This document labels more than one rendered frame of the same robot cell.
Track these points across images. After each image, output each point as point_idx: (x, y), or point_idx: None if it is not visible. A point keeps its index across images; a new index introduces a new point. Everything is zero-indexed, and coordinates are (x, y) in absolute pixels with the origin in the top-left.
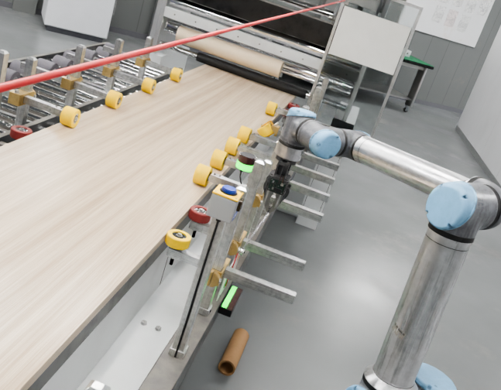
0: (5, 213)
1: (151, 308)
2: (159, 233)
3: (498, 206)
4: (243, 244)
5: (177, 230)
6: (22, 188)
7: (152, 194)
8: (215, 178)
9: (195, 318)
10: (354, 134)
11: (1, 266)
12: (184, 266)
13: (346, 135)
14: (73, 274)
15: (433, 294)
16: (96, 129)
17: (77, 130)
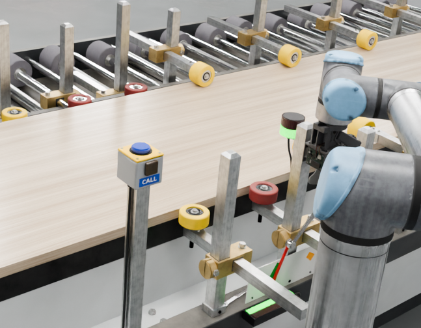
0: (15, 166)
1: (178, 299)
2: (172, 206)
3: (414, 191)
4: (304, 237)
5: (198, 206)
6: (65, 144)
7: (218, 164)
8: None
9: (140, 308)
10: (398, 86)
11: None
12: (271, 261)
13: (382, 87)
14: (15, 232)
15: (321, 319)
16: (233, 89)
17: (207, 89)
